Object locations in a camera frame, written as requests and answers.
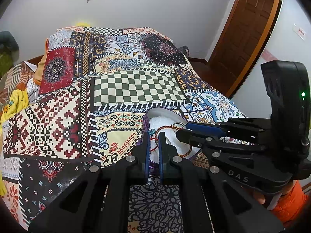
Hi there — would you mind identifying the red braided bracelet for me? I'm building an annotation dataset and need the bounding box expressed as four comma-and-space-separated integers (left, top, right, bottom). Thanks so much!
149, 125, 194, 158

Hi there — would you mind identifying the purple heart-shaped jewelry box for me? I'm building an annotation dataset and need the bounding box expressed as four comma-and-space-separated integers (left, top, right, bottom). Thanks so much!
142, 107, 200, 175

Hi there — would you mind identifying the right hand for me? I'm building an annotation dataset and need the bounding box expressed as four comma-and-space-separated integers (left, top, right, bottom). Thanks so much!
252, 190, 266, 205

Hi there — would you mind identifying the grey backpack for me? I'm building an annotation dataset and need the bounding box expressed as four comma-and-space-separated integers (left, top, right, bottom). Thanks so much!
178, 46, 189, 57

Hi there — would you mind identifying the brown wooden door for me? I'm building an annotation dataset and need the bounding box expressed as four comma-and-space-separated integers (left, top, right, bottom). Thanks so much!
208, 0, 280, 97

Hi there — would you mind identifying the white sliding wardrobe door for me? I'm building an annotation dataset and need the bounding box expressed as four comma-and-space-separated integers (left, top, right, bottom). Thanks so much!
232, 0, 310, 118

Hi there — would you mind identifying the colourful patchwork bedspread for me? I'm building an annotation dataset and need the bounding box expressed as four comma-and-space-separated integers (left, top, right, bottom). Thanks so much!
2, 27, 244, 230

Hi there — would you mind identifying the yellow garment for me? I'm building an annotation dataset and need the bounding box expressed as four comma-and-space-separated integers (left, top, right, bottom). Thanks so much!
1, 90, 29, 197

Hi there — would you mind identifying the striped patterned blanket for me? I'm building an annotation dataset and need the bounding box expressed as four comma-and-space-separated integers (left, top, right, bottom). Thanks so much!
1, 62, 34, 107

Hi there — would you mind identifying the yellow round object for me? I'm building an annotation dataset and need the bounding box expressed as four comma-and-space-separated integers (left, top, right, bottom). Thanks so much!
74, 22, 91, 27

